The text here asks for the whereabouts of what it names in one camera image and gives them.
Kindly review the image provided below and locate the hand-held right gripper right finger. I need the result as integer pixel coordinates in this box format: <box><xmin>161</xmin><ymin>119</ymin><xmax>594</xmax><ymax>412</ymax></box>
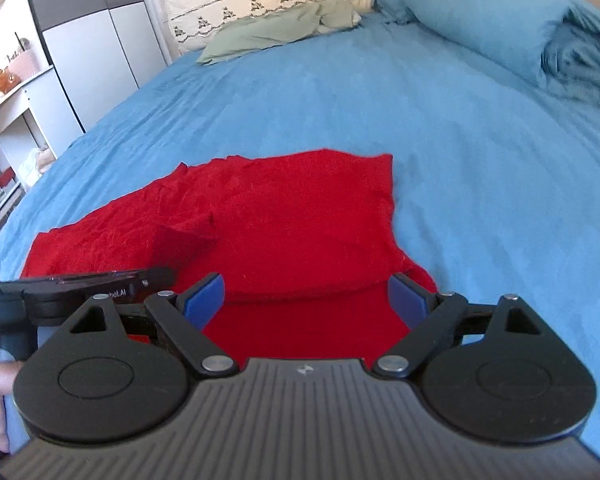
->
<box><xmin>372</xmin><ymin>273</ymin><xmax>543</xmax><ymax>379</ymax></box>

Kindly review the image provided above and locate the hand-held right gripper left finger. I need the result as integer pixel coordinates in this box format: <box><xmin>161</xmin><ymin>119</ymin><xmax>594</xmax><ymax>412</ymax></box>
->
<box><xmin>68</xmin><ymin>272</ymin><xmax>239</xmax><ymax>379</ymax></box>

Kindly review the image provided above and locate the red garment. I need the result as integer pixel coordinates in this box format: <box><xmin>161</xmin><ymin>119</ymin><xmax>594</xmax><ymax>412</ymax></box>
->
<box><xmin>20</xmin><ymin>149</ymin><xmax>438</xmax><ymax>361</ymax></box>

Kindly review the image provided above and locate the white bag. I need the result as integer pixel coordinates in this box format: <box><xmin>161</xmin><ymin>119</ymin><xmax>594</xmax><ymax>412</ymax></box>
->
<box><xmin>19</xmin><ymin>147</ymin><xmax>57</xmax><ymax>189</ymax></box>

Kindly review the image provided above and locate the white desk shelf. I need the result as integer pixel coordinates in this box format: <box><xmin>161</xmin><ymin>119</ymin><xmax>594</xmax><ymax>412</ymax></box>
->
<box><xmin>0</xmin><ymin>64</ymin><xmax>87</xmax><ymax>233</ymax></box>

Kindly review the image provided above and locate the pink pot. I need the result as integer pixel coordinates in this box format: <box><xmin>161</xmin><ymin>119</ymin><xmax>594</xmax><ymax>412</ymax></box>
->
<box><xmin>7</xmin><ymin>35</ymin><xmax>42</xmax><ymax>79</ymax></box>

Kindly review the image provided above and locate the white and grey wardrobe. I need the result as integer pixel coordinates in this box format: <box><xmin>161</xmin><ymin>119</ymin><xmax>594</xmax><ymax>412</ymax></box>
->
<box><xmin>20</xmin><ymin>0</ymin><xmax>169</xmax><ymax>134</ymax></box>

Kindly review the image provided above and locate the green cloth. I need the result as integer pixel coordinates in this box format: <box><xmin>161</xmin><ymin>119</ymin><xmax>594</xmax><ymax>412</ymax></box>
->
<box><xmin>196</xmin><ymin>0</ymin><xmax>363</xmax><ymax>66</ymax></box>

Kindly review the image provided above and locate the blue folded duvet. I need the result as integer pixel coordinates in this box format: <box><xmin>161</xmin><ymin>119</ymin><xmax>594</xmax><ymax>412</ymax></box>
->
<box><xmin>374</xmin><ymin>0</ymin><xmax>600</xmax><ymax>112</ymax></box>

